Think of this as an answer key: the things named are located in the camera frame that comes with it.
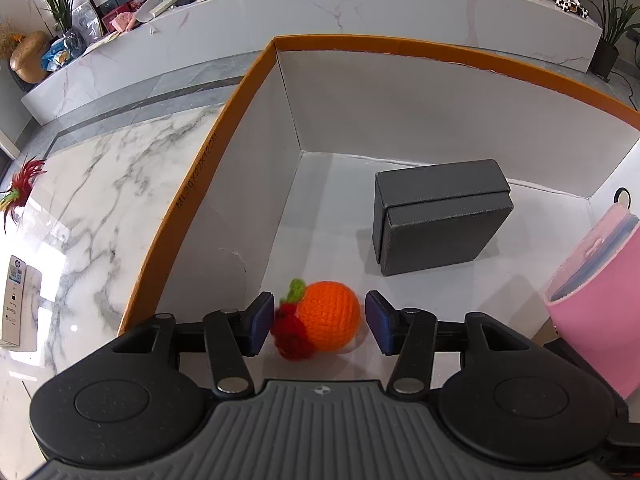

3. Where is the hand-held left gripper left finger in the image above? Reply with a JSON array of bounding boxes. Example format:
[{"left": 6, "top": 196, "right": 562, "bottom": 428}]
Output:
[{"left": 112, "top": 291, "right": 276, "bottom": 397}]

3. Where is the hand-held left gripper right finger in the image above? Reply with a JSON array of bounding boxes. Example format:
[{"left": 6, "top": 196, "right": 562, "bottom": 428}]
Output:
[{"left": 364, "top": 289, "right": 532, "bottom": 397}]

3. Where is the crocheted orange with strawberry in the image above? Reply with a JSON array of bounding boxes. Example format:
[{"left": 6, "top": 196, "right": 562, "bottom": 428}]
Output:
[{"left": 271, "top": 278, "right": 362, "bottom": 361}]

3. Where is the black gift box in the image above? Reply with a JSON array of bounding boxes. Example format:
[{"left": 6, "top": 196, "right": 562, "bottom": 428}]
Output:
[{"left": 372, "top": 159, "right": 515, "bottom": 277}]

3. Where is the orange cardboard box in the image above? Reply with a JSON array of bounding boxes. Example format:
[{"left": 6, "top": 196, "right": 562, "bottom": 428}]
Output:
[{"left": 117, "top": 35, "right": 640, "bottom": 346}]

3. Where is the pink pouch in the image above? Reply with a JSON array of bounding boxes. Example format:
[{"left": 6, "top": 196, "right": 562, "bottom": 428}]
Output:
[{"left": 545, "top": 203, "right": 640, "bottom": 401}]

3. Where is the white cartridge box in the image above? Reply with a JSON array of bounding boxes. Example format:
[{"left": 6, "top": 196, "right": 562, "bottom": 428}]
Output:
[{"left": 0, "top": 254, "right": 42, "bottom": 352}]

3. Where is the red feather plant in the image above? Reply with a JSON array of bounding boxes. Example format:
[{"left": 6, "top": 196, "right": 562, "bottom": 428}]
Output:
[{"left": 0, "top": 156, "right": 48, "bottom": 234}]

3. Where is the white marble media console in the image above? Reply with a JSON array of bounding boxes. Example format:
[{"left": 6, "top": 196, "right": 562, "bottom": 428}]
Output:
[{"left": 20, "top": 0, "right": 603, "bottom": 126}]

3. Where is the pink soft item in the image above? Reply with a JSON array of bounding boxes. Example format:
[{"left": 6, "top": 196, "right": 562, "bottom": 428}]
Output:
[{"left": 112, "top": 11, "right": 139, "bottom": 34}]

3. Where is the blue snack packet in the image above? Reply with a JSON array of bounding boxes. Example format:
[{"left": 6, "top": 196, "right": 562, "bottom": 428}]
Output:
[{"left": 41, "top": 39, "right": 77, "bottom": 72}]

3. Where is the gold vase with dried flowers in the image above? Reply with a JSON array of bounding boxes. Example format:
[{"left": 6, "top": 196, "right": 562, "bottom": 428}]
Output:
[{"left": 0, "top": 19, "right": 52, "bottom": 84}]

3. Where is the green plant in black pot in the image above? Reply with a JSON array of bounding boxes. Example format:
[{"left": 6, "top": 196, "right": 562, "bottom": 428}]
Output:
[{"left": 584, "top": 0, "right": 640, "bottom": 82}]

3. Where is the cow print figurine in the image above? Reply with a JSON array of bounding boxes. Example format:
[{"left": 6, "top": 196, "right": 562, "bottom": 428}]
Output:
[{"left": 554, "top": 0, "right": 589, "bottom": 19}]

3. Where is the green plant in glass vase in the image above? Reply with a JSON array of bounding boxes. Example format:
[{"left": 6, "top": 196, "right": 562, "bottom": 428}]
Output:
[{"left": 37, "top": 0, "right": 97, "bottom": 47}]

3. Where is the black picture frame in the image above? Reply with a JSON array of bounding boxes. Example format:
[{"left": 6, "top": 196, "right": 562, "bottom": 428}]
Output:
[{"left": 71, "top": 0, "right": 104, "bottom": 42}]

